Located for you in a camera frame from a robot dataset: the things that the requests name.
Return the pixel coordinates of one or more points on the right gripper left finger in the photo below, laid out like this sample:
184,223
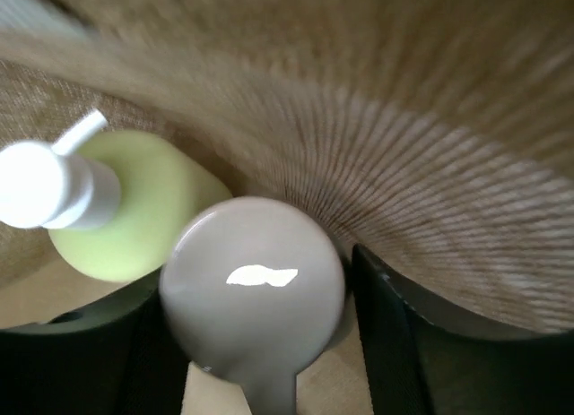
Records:
112,356

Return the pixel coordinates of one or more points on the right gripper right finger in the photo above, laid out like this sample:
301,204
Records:
426,355

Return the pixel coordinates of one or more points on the grey-green pump bottle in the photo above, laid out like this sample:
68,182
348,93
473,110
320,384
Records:
253,292

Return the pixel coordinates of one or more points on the burlap canvas tote bag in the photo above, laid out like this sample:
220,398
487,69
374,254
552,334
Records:
436,133

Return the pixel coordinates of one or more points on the yellow-green squeeze bottle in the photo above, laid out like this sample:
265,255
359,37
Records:
113,203

